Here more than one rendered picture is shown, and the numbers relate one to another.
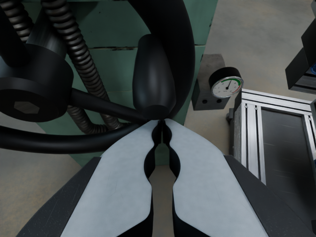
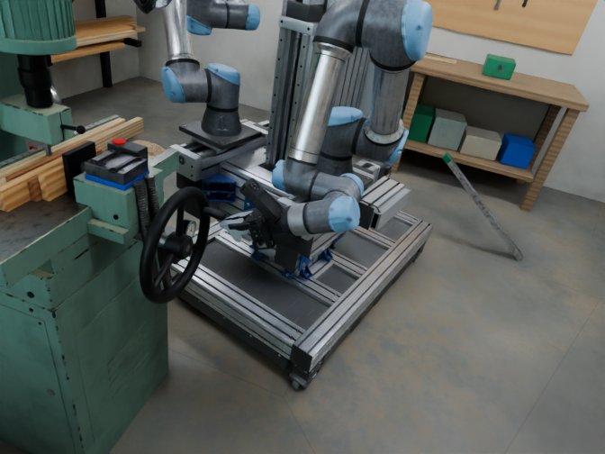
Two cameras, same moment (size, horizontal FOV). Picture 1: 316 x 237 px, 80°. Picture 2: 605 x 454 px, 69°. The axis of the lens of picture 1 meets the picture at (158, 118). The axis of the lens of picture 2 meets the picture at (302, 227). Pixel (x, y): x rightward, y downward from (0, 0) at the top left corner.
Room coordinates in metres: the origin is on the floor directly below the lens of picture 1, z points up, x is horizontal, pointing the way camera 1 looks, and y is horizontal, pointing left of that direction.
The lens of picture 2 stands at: (-0.42, 0.81, 1.46)
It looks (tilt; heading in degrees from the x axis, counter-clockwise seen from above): 33 degrees down; 288
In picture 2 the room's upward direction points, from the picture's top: 10 degrees clockwise
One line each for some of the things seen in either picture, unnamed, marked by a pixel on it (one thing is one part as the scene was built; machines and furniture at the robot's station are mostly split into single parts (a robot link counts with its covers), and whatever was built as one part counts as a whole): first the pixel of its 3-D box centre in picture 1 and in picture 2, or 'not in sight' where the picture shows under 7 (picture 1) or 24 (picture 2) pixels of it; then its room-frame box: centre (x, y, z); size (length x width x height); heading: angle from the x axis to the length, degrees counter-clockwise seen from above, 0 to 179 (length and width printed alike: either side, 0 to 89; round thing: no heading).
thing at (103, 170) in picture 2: not in sight; (121, 161); (0.26, 0.13, 0.99); 0.13 x 0.11 x 0.06; 96
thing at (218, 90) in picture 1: (223, 84); (185, 231); (0.27, -0.13, 0.65); 0.06 x 0.04 x 0.08; 96
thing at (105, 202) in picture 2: not in sight; (121, 190); (0.26, 0.13, 0.91); 0.15 x 0.14 x 0.09; 96
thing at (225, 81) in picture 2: not in sight; (221, 85); (0.43, -0.56, 0.98); 0.13 x 0.12 x 0.14; 50
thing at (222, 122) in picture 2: not in sight; (221, 115); (0.43, -0.57, 0.87); 0.15 x 0.15 x 0.10
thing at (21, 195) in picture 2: not in sight; (49, 176); (0.41, 0.19, 0.93); 0.26 x 0.02 x 0.05; 96
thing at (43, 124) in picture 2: not in sight; (37, 122); (0.47, 0.15, 1.03); 0.14 x 0.07 x 0.09; 6
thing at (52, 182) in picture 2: not in sight; (70, 173); (0.38, 0.16, 0.93); 0.16 x 0.02 x 0.06; 96
